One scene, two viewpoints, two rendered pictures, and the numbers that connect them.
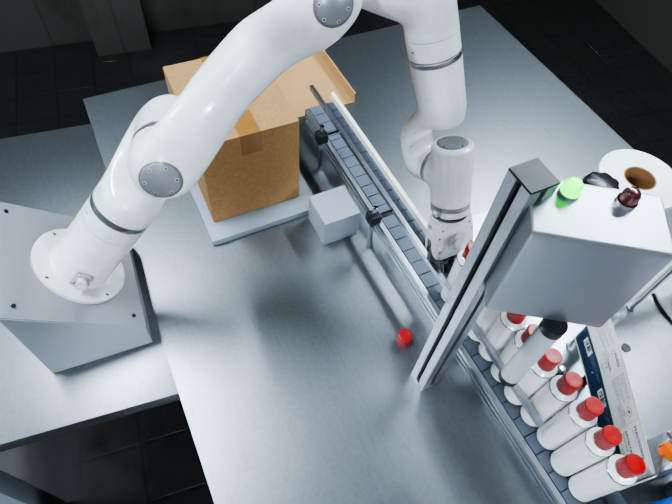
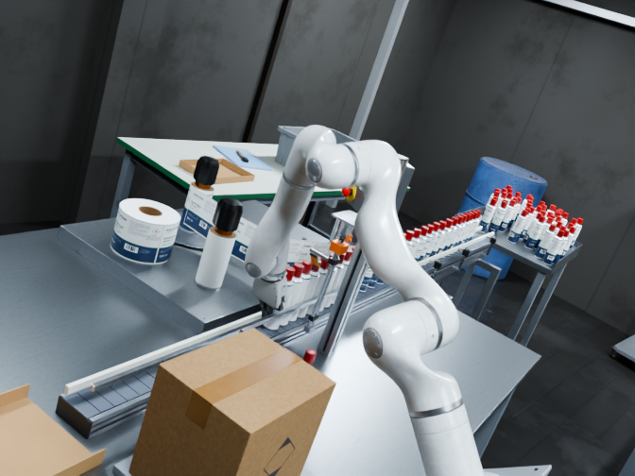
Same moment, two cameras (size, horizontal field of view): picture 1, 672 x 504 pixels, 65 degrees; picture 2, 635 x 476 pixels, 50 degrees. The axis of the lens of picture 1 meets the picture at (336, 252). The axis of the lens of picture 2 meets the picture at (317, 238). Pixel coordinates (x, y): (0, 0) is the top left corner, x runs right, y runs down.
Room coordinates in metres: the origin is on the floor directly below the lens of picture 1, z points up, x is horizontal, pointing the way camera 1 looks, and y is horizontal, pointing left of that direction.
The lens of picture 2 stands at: (1.62, 1.33, 1.87)
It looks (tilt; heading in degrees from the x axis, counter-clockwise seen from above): 19 degrees down; 237
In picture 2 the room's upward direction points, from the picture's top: 19 degrees clockwise
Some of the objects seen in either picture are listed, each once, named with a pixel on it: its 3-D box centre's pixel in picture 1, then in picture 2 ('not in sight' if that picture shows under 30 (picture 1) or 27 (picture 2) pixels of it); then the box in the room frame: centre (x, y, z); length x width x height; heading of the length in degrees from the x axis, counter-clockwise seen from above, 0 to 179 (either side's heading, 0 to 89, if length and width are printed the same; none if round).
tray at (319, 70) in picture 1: (298, 79); (1, 449); (1.42, 0.18, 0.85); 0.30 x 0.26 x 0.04; 31
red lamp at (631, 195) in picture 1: (630, 196); not in sight; (0.45, -0.35, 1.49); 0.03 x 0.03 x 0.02
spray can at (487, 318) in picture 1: (490, 310); (298, 290); (0.56, -0.34, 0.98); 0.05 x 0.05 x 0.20
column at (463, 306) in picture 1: (462, 307); (360, 259); (0.46, -0.23, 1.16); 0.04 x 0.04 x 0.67; 31
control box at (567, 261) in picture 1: (566, 254); (377, 184); (0.43, -0.31, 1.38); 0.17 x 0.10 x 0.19; 86
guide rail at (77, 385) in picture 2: (423, 224); (223, 329); (0.83, -0.21, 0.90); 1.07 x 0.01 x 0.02; 31
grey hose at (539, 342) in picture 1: (529, 353); not in sight; (0.38, -0.33, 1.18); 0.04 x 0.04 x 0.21
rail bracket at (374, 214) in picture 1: (378, 225); not in sight; (0.81, -0.10, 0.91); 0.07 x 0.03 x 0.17; 121
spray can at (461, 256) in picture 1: (462, 273); (280, 297); (0.65, -0.28, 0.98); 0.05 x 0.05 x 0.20
